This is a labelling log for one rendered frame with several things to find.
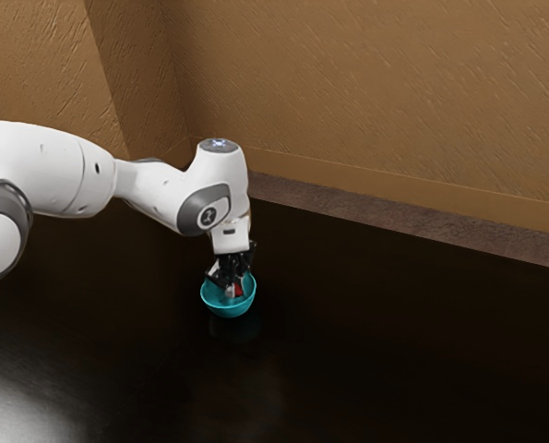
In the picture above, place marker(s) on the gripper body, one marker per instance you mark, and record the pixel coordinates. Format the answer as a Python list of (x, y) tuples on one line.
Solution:
[(230, 266)]

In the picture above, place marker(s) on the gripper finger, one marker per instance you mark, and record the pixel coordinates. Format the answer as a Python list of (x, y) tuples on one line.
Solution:
[(230, 290)]

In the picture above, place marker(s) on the teal bowl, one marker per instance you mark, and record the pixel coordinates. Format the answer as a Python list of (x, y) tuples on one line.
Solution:
[(230, 307)]

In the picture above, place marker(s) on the small red object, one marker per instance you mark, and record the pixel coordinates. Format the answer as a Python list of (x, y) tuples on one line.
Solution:
[(239, 290)]

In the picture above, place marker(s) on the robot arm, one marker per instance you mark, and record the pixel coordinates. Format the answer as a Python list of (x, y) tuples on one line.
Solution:
[(71, 175)]

